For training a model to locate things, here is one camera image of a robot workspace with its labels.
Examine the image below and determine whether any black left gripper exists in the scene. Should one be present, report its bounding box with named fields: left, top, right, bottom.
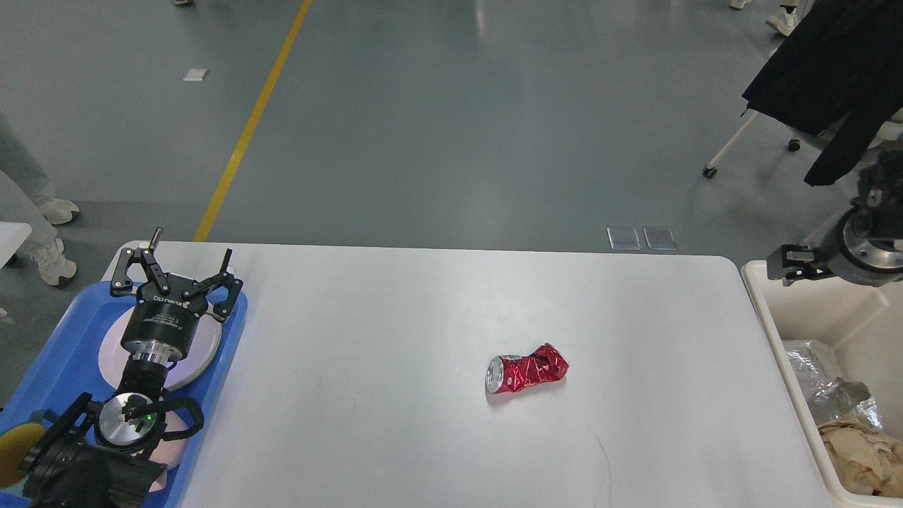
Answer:
left=109, top=227, right=243, bottom=369

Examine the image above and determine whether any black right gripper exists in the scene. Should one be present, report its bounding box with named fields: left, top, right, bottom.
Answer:
left=767, top=211, right=902, bottom=287

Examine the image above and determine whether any pink plate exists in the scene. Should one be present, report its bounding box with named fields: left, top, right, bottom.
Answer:
left=97, top=309, right=222, bottom=392

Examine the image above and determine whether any foil wrapper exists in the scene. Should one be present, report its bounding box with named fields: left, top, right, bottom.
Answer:
left=807, top=378, right=885, bottom=430
left=782, top=340, right=844, bottom=401

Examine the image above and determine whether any pink mug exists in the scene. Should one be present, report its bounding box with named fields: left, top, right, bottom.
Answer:
left=149, top=412, right=188, bottom=492

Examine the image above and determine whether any brown paper ball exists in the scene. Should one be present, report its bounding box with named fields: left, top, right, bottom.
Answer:
left=818, top=421, right=902, bottom=498

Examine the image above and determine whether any crushed red soda can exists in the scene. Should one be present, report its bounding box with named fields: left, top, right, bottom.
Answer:
left=484, top=343, right=570, bottom=394

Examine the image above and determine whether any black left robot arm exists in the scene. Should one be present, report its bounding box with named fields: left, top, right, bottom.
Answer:
left=2, top=232, right=248, bottom=507

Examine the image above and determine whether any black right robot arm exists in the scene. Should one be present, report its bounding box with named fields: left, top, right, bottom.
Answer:
left=765, top=140, right=902, bottom=287

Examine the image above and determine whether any beige plastic bin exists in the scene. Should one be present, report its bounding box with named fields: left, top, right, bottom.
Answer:
left=741, top=260, right=902, bottom=507

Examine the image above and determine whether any blue plastic tray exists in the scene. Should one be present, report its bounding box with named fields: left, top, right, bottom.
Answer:
left=0, top=282, right=248, bottom=508

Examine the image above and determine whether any white side table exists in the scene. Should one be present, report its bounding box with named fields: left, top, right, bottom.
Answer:
left=0, top=221, right=32, bottom=269

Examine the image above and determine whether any person in grey trousers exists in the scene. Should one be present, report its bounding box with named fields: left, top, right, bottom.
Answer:
left=1, top=114, right=80, bottom=287

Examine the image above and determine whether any teal and yellow mug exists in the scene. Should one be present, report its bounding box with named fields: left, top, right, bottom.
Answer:
left=1, top=409, right=54, bottom=489

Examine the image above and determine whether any person with black sneakers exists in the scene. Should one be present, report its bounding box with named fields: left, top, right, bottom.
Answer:
left=765, top=1, right=800, bottom=37

